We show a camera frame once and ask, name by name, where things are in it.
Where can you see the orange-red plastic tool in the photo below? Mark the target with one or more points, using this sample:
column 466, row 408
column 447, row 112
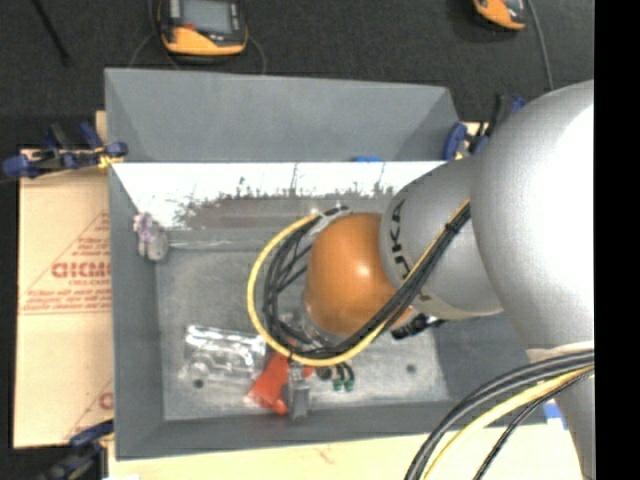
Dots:
column 270, row 385

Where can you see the clear plastic packet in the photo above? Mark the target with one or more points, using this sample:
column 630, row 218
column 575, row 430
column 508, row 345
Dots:
column 220, row 353

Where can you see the pale purple and grey toy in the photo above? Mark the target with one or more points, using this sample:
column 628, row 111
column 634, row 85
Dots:
column 151, row 240

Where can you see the brown cardboard board, red print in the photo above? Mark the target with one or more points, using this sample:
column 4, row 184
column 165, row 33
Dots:
column 60, row 348

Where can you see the grey metal bin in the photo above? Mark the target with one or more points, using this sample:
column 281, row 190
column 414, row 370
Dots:
column 280, row 118

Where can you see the black cylinder on white bracket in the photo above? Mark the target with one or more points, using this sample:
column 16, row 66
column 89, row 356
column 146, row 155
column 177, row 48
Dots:
column 415, row 326

